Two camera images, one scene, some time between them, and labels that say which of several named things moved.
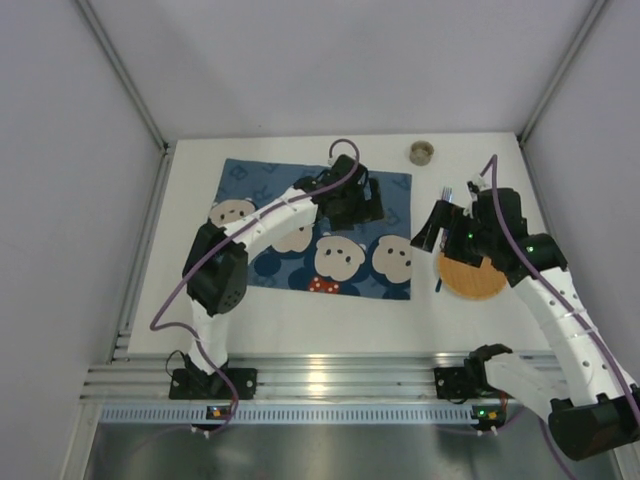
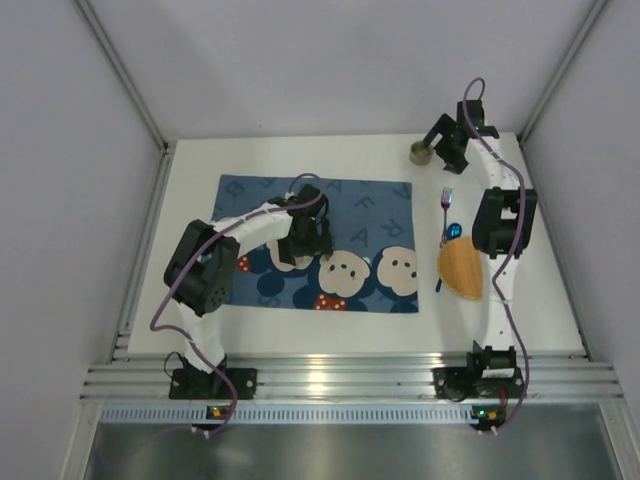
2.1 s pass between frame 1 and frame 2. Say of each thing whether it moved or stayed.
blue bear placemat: moved
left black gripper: moved
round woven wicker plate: stayed
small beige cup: stayed
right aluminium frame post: stayed
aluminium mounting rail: stayed
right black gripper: moved
